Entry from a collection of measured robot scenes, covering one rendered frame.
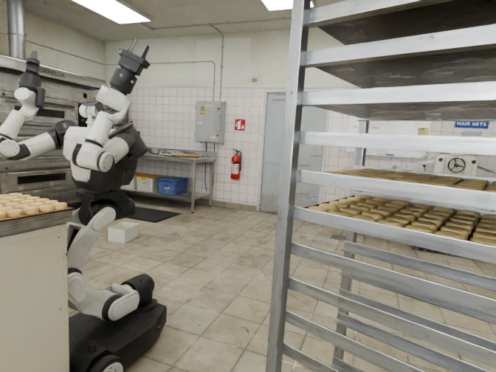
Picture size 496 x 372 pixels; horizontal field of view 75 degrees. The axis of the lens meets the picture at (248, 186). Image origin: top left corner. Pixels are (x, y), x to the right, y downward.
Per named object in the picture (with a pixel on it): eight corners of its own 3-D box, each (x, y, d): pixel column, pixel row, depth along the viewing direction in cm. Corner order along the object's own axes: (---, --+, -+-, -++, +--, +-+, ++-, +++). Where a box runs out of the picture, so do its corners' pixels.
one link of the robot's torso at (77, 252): (52, 294, 158) (100, 209, 176) (77, 304, 150) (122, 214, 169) (25, 286, 145) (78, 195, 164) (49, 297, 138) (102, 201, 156)
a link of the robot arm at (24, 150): (4, 167, 155) (51, 150, 169) (9, 167, 146) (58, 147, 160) (-10, 145, 152) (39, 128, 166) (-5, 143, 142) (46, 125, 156)
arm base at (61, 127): (54, 150, 173) (74, 141, 180) (70, 159, 168) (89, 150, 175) (46, 125, 163) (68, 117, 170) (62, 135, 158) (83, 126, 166)
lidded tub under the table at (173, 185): (155, 193, 558) (156, 178, 554) (170, 190, 602) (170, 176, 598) (174, 195, 546) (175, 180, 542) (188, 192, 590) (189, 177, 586)
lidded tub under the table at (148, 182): (133, 190, 574) (134, 175, 571) (150, 187, 618) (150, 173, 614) (152, 192, 561) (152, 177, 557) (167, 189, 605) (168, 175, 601)
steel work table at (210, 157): (102, 199, 587) (102, 145, 573) (129, 194, 654) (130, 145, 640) (193, 213, 521) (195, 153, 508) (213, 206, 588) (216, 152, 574)
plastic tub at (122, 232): (125, 243, 360) (125, 229, 358) (107, 241, 364) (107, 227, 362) (139, 236, 389) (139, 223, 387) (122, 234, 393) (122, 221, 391)
